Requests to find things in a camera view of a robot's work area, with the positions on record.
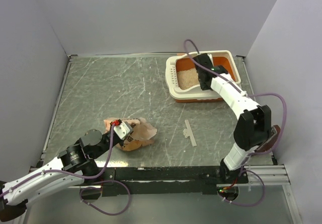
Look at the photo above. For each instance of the brown dustpan brush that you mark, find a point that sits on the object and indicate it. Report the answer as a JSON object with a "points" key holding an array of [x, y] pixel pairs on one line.
{"points": [[275, 130]]}

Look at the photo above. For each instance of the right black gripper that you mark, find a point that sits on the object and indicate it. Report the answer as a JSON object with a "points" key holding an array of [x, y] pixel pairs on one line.
{"points": [[205, 87]]}

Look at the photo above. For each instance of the pink cat litter bag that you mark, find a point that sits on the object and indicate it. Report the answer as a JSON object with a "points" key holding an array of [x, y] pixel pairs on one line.
{"points": [[142, 135]]}

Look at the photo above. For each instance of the clear plastic bag clip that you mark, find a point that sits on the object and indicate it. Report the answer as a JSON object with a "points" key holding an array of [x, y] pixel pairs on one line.
{"points": [[188, 133]]}

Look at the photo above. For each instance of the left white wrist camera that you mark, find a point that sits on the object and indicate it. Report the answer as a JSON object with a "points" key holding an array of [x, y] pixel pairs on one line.
{"points": [[122, 129]]}

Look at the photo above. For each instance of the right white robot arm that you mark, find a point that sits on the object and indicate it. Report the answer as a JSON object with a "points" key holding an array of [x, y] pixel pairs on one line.
{"points": [[253, 128]]}

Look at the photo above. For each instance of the cream orange litter box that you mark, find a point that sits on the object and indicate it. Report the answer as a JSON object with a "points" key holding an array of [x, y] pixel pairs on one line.
{"points": [[182, 78]]}

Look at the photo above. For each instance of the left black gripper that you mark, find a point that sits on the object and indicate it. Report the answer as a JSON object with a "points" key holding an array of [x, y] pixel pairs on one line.
{"points": [[122, 142]]}

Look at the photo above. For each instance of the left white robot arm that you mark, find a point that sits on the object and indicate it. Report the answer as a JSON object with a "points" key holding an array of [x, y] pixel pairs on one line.
{"points": [[84, 160]]}

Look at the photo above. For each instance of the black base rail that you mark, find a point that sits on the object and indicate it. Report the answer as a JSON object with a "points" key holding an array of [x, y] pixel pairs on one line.
{"points": [[165, 180]]}

